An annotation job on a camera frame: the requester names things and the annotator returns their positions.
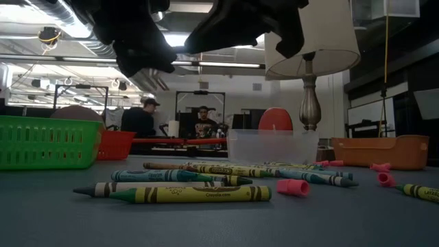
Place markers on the white board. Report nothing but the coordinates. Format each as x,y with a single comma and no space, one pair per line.
368,111

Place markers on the clear plastic bin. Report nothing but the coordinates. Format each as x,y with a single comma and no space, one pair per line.
271,147

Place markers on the black frame stand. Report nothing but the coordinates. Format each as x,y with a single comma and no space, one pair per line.
200,92
80,86

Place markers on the red round object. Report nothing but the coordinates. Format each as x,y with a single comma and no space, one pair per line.
274,120

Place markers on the person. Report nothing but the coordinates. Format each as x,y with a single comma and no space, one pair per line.
139,120
205,127

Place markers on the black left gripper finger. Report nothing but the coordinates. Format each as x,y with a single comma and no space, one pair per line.
128,58
157,56

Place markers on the green crayon yellow wrapper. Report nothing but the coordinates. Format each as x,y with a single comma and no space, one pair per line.
229,180
422,193
192,195
226,170

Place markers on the green plastic basket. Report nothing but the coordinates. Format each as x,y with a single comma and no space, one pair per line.
51,120

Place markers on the small grey device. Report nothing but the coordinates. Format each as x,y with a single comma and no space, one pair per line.
326,151

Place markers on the black low bench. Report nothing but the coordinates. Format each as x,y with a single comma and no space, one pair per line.
360,124

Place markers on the orange plastic bin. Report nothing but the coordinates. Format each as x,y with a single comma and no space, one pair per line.
377,154

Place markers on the brown crayon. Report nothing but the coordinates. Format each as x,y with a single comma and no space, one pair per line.
164,166

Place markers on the red horizontal bar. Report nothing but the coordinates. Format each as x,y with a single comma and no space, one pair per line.
171,141

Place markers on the white paper roll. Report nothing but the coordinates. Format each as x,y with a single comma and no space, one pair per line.
173,128

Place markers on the white angled panel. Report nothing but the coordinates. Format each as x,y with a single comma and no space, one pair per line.
428,103

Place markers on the tan round object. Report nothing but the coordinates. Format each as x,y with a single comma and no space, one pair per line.
77,112

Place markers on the white shade table lamp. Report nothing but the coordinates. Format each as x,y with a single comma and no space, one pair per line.
326,34

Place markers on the white cloth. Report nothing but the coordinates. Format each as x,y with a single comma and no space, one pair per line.
114,118

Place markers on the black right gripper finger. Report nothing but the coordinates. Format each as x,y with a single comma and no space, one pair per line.
226,34
289,39

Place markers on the black cabinet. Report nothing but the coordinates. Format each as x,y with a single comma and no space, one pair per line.
245,120

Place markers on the long ceiling light fixture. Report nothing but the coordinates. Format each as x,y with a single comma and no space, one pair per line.
51,59
226,64

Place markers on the red plastic basket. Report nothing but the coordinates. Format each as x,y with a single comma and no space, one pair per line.
115,145

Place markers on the thin black stand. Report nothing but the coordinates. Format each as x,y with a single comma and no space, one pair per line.
383,92

